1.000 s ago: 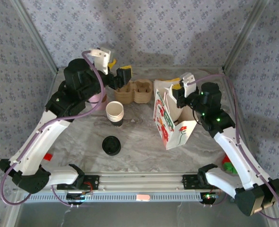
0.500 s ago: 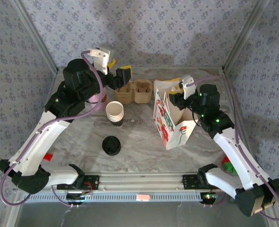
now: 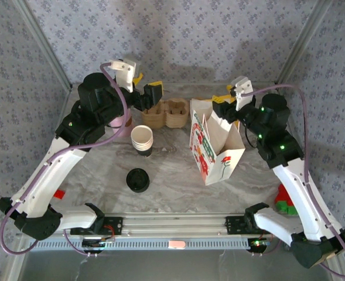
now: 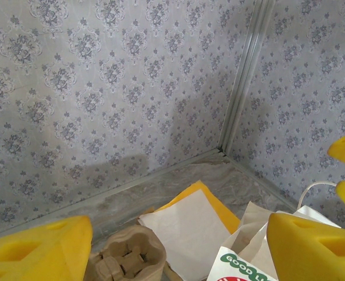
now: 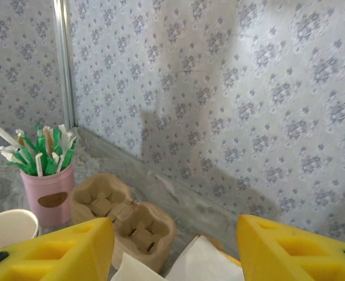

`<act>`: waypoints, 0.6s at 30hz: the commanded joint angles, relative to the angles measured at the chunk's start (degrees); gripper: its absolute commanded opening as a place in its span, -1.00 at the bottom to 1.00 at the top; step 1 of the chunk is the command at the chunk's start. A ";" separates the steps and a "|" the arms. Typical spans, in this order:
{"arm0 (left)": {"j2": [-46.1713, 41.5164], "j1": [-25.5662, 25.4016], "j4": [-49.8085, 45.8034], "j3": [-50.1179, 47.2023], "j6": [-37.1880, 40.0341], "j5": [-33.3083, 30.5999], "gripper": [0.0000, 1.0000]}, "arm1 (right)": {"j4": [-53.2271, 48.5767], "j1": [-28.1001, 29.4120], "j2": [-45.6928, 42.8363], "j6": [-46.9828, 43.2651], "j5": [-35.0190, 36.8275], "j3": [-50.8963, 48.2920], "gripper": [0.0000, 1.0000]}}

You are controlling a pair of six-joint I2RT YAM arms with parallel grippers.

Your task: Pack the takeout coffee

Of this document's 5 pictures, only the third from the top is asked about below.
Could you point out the white floral paper bag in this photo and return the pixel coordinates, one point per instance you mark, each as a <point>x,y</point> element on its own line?
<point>222,167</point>

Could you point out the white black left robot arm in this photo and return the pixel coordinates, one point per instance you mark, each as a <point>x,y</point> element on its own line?
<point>49,175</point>

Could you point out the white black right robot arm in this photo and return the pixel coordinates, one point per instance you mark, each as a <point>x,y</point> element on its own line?
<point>301,193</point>

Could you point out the stack of pulp cup carriers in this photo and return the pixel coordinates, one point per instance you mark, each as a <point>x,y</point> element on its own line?
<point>172,114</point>

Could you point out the pink straw holder cup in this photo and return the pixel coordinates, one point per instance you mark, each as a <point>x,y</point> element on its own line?
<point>126,126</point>

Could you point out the stack of white paper cups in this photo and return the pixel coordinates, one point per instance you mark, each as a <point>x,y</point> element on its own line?
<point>142,136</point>

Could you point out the stepped red toy block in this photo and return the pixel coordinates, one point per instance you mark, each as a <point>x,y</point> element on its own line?
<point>283,193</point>

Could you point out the green toy block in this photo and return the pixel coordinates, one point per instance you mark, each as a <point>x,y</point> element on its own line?
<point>281,206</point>
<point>292,211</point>

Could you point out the stack of black cup lids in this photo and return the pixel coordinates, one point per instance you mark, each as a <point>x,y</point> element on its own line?
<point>137,180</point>

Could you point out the flat red toy block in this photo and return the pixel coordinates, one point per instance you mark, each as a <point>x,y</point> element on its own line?
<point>60,194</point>

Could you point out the small electronics board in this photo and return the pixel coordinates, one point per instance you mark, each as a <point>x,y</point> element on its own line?
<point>258,245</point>
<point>97,245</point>

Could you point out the pink tape label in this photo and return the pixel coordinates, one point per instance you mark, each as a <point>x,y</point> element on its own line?
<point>177,244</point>

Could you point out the aluminium frame post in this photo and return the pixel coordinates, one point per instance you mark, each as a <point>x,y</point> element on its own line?
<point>304,44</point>
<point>43,44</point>

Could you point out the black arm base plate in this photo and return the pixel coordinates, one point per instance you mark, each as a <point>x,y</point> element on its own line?
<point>116,226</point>
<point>236,226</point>

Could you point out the aluminium mounting rail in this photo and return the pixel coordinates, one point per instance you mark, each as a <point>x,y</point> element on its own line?
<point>175,225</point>

